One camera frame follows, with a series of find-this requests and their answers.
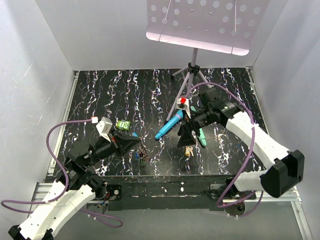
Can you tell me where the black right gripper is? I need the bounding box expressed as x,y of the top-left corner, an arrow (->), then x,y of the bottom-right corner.
176,108 -> 213,148

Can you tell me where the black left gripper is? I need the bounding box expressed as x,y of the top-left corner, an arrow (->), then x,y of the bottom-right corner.
83,126 -> 141,167

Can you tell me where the orange capped key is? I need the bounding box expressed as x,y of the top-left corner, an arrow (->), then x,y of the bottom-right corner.
185,146 -> 194,157

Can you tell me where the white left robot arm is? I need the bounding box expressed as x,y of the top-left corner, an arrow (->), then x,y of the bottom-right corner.
8,130 -> 141,240

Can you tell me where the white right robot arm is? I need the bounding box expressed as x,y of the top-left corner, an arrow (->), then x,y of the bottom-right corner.
176,88 -> 305,199

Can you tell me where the green toy microphone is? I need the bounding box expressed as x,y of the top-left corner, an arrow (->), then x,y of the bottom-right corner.
190,105 -> 207,148

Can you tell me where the green monster key tag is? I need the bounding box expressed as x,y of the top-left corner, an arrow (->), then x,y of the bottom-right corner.
115,120 -> 131,131

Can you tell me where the pink perforated music stand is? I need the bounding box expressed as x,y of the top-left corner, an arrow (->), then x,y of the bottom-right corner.
145,0 -> 272,123

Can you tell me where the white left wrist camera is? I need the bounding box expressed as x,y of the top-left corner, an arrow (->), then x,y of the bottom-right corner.
96,117 -> 113,142

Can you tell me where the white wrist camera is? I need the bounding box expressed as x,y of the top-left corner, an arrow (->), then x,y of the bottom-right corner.
175,97 -> 191,119
96,117 -> 113,142

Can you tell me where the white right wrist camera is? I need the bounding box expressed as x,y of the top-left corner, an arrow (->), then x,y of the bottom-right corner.
175,97 -> 191,119

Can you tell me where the black table front rail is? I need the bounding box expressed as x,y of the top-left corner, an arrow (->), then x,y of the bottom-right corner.
103,175 -> 231,211

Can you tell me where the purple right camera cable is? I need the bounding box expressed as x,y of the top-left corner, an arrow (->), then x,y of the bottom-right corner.
183,81 -> 265,218

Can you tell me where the aluminium frame left rail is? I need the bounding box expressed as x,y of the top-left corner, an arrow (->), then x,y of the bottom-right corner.
21,70 -> 80,238

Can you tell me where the aluminium frame rail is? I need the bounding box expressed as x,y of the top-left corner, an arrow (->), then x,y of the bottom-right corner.
21,70 -> 80,238
246,66 -> 313,240

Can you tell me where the aluminium frame right rail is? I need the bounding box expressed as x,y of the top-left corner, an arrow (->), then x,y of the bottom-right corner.
246,66 -> 313,240

